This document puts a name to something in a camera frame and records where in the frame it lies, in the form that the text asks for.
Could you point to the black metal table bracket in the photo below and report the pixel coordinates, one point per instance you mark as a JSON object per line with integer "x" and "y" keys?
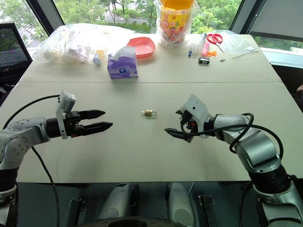
{"x": 74, "y": 210}
{"x": 207, "y": 208}

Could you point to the dark rounded robot waist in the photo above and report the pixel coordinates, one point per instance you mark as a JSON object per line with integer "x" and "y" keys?
{"x": 132, "y": 222}

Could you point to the empty clear plastic bag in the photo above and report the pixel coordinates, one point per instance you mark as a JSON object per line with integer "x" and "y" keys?
{"x": 236, "y": 42}

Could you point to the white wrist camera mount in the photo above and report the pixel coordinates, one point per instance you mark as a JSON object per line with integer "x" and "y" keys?
{"x": 65, "y": 100}
{"x": 197, "y": 108}

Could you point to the pink highlighter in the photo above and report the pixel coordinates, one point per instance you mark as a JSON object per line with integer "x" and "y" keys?
{"x": 205, "y": 49}

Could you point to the red plastic bowl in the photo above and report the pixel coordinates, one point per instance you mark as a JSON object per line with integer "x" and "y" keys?
{"x": 143, "y": 46}

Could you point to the black mesh office chair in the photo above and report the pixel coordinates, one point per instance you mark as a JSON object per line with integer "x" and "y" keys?
{"x": 11, "y": 49}

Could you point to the small brass padlock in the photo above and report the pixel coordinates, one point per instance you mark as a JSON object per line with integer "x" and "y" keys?
{"x": 149, "y": 113}

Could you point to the yellow bucket in clear bag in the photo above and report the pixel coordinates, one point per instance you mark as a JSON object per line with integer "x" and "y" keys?
{"x": 174, "y": 23}

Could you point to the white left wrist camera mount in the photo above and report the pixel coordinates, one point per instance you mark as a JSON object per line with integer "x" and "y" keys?
{"x": 65, "y": 100}

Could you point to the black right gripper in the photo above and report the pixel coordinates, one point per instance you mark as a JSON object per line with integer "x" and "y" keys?
{"x": 188, "y": 125}

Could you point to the clear bag with white items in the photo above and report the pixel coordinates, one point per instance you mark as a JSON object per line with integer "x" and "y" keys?
{"x": 71, "y": 45}

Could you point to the purple tissue box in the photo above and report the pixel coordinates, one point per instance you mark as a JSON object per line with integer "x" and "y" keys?
{"x": 122, "y": 66}

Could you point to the small black box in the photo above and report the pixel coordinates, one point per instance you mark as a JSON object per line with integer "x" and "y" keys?
{"x": 204, "y": 61}

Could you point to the blue yellow glue tube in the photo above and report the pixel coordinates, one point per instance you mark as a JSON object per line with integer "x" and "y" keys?
{"x": 97, "y": 58}

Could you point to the silver rounded robot leg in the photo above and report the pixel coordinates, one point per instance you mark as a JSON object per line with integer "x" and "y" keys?
{"x": 180, "y": 203}
{"x": 118, "y": 201}

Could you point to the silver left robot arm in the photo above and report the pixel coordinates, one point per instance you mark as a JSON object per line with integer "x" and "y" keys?
{"x": 21, "y": 134}

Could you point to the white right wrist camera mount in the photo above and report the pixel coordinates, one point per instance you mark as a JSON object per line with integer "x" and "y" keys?
{"x": 197, "y": 108}

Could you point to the clear blue pen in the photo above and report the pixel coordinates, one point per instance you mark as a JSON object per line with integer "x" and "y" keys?
{"x": 196, "y": 46}

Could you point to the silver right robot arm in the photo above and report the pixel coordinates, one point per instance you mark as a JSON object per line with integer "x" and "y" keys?
{"x": 258, "y": 149}

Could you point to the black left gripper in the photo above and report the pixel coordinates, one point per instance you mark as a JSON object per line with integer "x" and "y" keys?
{"x": 73, "y": 125}

